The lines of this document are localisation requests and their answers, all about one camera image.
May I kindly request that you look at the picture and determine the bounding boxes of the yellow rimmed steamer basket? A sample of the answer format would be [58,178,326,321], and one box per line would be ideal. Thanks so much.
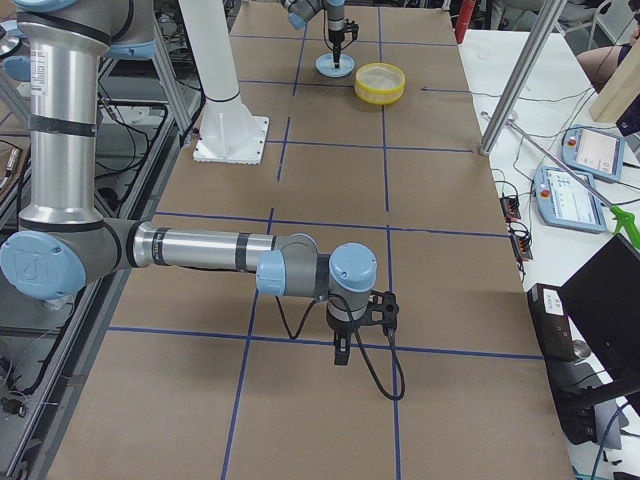
[354,62,406,106]

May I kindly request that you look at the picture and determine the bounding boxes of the light blue plate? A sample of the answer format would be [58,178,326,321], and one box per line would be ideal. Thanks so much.
[315,53,356,78]

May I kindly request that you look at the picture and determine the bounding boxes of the red fire extinguisher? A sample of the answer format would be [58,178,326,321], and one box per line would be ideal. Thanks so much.
[454,0,476,45]

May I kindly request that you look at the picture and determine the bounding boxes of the lower orange black connector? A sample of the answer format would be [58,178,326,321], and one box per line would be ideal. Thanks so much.
[510,230,533,262]

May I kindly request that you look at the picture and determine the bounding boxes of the orange black connector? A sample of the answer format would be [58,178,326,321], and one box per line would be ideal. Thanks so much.
[510,230,533,262]
[500,196,521,223]

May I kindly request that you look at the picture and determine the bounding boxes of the black device box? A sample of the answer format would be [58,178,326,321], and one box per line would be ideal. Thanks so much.
[527,283,577,362]

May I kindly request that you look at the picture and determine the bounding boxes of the upper orange black connector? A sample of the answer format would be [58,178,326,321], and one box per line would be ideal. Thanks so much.
[500,196,521,223]

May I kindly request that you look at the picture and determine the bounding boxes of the black laptop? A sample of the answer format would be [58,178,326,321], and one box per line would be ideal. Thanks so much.
[559,234,639,393]

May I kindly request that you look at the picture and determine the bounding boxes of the lower teach pendant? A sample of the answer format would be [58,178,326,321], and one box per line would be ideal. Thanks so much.
[534,166,607,233]

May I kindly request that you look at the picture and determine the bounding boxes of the teach pendant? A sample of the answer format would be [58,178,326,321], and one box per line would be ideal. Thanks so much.
[561,125,626,183]
[534,166,607,233]

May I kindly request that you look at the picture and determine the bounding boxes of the upper teach pendant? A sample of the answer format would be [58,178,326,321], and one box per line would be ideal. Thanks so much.
[561,125,626,183]

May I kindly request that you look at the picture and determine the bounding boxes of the wooden board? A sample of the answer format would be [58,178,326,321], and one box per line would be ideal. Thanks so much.
[588,43,639,135]

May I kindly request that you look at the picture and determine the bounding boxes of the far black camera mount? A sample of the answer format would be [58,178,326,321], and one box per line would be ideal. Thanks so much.
[343,19,359,41]

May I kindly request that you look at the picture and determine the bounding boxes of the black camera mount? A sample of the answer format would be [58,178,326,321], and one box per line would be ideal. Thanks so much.
[360,291,399,339]
[343,19,359,41]

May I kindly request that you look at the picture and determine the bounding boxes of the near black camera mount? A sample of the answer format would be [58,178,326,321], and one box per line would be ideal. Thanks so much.
[360,291,399,339]

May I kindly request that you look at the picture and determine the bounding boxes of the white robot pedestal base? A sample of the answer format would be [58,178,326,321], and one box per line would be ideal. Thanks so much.
[179,0,269,165]

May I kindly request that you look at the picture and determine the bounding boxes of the aluminium frame post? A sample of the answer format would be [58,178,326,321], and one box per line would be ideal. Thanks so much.
[479,0,566,156]

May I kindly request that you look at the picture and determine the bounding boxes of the green handled air gun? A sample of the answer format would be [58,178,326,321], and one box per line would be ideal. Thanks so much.
[506,120,639,248]

